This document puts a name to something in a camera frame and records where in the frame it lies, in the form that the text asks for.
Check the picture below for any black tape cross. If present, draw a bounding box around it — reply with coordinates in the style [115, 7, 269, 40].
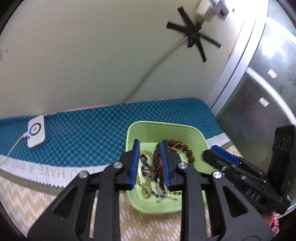
[166, 6, 221, 63]

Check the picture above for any frosted glass door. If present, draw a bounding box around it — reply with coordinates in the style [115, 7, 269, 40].
[204, 0, 296, 153]

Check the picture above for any green plastic basket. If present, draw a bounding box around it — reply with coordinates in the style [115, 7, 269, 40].
[126, 121, 214, 214]

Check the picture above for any white controller cable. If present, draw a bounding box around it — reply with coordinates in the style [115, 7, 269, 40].
[0, 133, 30, 166]

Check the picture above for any grey wall cable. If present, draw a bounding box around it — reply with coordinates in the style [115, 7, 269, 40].
[120, 38, 189, 105]

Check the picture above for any white controller box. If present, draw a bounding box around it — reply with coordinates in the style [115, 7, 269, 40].
[27, 115, 46, 149]

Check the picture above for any brown wooden bead bracelet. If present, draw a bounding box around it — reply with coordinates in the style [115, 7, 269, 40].
[153, 139, 195, 167]

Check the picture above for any amber and purple bead jewelry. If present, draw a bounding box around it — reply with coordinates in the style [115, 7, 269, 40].
[137, 150, 182, 204]

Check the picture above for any white wall power socket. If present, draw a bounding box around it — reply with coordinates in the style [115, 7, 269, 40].
[196, 0, 229, 22]

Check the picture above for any teal quilted mattress pad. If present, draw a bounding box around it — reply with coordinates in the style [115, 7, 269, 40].
[1, 98, 222, 167]

